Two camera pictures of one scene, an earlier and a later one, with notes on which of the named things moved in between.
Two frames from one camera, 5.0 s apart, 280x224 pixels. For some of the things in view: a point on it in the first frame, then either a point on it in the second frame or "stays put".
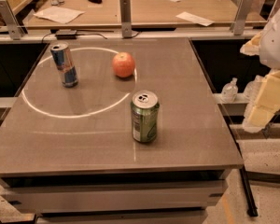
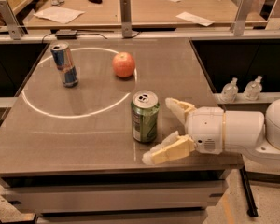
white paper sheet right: x=195 y=19 stays put
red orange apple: x=123 y=64 stays put
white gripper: x=276 y=44 -> x=205 y=129
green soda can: x=144 y=116 stays put
